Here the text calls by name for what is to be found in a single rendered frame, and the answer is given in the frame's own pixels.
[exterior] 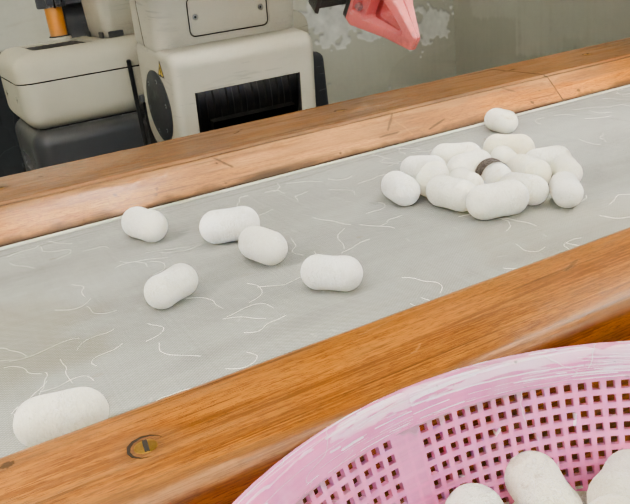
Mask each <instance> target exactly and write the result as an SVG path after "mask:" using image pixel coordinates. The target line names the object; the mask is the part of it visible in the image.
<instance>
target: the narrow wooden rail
mask: <svg viewBox="0 0 630 504"><path fill-rule="evenodd" d="M618 341H630V227H628V228H626V229H623V230H620V231H618V232H615V233H612V234H609V235H607V236H604V237H601V238H598V239H596V240H593V241H590V242H588V243H585V244H582V245H579V246H577V247H574V248H571V249H569V250H566V251H563V252H560V253H558V254H555V255H552V256H549V257H547V258H544V259H541V260H539V261H536V262H533V263H530V264H528V265H525V266H522V267H519V268H517V269H514V270H511V271H509V272H506V273H503V274H500V275H498V276H495V277H492V278H489V279H487V280H484V281H481V282H479V283H476V284H473V285H470V286H468V287H465V288H462V289H460V290H457V291H454V292H451V293H449V294H446V295H443V296H440V297H438V298H435V299H432V300H430V301H427V302H424V303H421V304H419V305H416V306H413V307H410V308H408V309H405V310H402V311H400V312H397V313H394V314H391V315H389V316H386V317H383V318H380V319H378V320H375V321H372V322H370V323H367V324H364V325H361V326H359V327H356V328H353V329H351V330H348V331H345V332H342V333H340V334H337V335H334V336H331V337H329V338H326V339H323V340H321V341H318V342H315V343H312V344H310V345H307V346H304V347H301V348H299V349H296V350H293V351H291V352H288V353H285V354H282V355H280V356H277V357H274V358H271V359H269V360H266V361H263V362H261V363H258V364H255V365H252V366H250V367H247V368H244V369H242V370H239V371H236V372H233V373H231V374H228V375H225V376H222V377H220V378H217V379H214V380H212V381H209V382H206V383H203V384H201V385H198V386H195V387H192V388H190V389H187V390H184V391H182V392H179V393H176V394H173V395H171V396H168V397H165V398H163V399H160V400H157V401H154V402H152V403H149V404H146V405H143V406H141V407H138V408H135V409H133V410H130V411H127V412H124V413H122V414H119V415H116V416H113V417H111V418H108V419H105V420H103V421H100V422H97V423H94V424H92V425H89V426H86V427H83V428H81V429H78V430H75V431H73V432H70V433H67V434H64V435H62V436H59V437H56V438H54V439H51V440H48V441H45V442H43V443H40V444H37V445H34V446H32V447H29V448H26V449H24V450H21V451H18V452H15V453H13V454H10V455H7V456H4V457H2V458H0V504H232V503H233V502H234V501H235V500H236V499H237V498H238V497H239V496H240V495H241V494H242V493H243V492H244V491H245V490H246V489H247V488H248V487H250V486H251V485H252V484H253V483H254V482H255V481H256V480H257V479H258V478H260V477H261V476H262V475H263V474H264V473H265V472H267V471H268V470H269V469H270V468H271V467H272V466H274V465H275V464H276V463H277V462H278V461H280V460H281V459H282V458H284V457H285V456H286V455H288V454H289V453H290V452H292V451H293V450H294V449H296V448H297V447H298V446H300V445H301V444H303V443H304V442H306V441H307V440H309V439H310V438H312V437H313V436H315V435H316V434H318V433H319V432H321V431H322V430H324V429H325V428H327V427H328V426H330V425H332V424H334V423H335V422H337V421H339V420H340V419H342V418H344V417H345V416H347V415H349V414H351V413H353V412H355V411H356V410H358V409H360V408H362V407H364V406H366V405H368V404H370V403H372V402H374V401H376V400H378V399H380V398H383V397H385V396H387V395H389V394H392V393H394V392H396V391H398V390H401V389H403V388H406V387H408V386H411V385H413V384H416V383H418V382H421V381H424V380H426V379H429V378H432V377H435V376H438V375H441V374H444V373H447V372H450V371H453V370H456V369H460V368H463V367H467V366H470V365H474V364H478V363H481V362H485V361H490V360H494V359H498V358H502V357H507V356H511V355H517V354H522V353H527V352H532V351H538V350H545V349H551V348H558V347H565V346H573V345H583V344H592V343H604V342H618Z"/></svg>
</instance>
